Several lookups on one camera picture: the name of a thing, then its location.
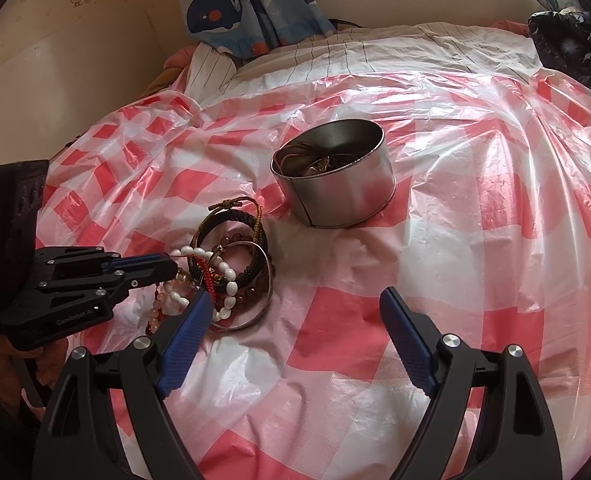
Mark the person's left hand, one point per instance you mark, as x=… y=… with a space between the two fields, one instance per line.
x=0 y=365

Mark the pink cloth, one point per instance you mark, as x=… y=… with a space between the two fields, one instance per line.
x=178 y=60

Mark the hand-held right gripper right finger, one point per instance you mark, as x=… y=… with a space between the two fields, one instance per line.
x=408 y=345

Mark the red checked plastic sheet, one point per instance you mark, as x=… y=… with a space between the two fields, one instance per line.
x=475 y=210

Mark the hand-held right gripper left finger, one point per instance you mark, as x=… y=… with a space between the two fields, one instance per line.
x=185 y=345

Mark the round metal tin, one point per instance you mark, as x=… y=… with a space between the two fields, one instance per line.
x=345 y=195

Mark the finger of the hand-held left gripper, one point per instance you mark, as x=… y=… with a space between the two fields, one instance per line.
x=145 y=260
x=150 y=273

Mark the silver bangle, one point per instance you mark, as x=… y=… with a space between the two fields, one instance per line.
x=258 y=311

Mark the white striped bedsheet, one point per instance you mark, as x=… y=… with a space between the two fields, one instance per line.
x=375 y=50

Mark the black clothing pile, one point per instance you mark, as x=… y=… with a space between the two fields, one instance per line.
x=570 y=45

